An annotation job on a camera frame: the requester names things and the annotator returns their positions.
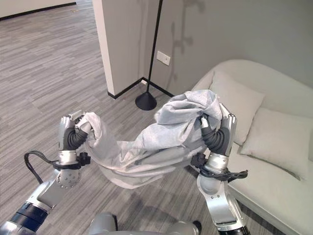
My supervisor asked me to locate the light grey sofa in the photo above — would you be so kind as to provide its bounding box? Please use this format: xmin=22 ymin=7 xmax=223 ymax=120
xmin=190 ymin=59 xmax=313 ymax=235

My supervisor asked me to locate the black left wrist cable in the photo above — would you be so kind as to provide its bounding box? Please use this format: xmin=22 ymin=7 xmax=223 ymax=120
xmin=24 ymin=151 xmax=59 ymax=184

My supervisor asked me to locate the small light grey cushion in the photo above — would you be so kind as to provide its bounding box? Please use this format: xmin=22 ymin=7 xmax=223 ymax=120
xmin=240 ymin=107 xmax=311 ymax=182

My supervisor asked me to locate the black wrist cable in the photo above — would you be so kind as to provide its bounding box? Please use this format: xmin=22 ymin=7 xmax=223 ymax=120
xmin=24 ymin=151 xmax=59 ymax=184
xmin=199 ymin=168 xmax=248 ymax=182

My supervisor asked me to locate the large light grey cushion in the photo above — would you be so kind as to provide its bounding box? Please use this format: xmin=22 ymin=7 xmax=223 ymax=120
xmin=209 ymin=70 xmax=266 ymax=147

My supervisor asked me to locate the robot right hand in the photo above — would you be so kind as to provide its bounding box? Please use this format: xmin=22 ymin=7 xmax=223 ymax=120
xmin=199 ymin=102 xmax=237 ymax=157

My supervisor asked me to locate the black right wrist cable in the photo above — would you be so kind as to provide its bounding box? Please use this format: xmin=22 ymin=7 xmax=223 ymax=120
xmin=199 ymin=168 xmax=248 ymax=182

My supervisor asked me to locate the light grey garment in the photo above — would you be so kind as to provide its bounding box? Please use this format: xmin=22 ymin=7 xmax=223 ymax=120
xmin=74 ymin=90 xmax=224 ymax=189

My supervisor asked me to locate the white wall socket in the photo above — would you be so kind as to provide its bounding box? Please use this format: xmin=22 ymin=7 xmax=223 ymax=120
xmin=156 ymin=50 xmax=172 ymax=66

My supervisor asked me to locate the black floor lamp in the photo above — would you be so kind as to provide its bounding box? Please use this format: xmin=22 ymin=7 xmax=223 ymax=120
xmin=135 ymin=0 xmax=164 ymax=112

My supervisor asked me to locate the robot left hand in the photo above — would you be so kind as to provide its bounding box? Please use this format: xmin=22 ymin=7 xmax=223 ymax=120
xmin=58 ymin=110 xmax=93 ymax=151

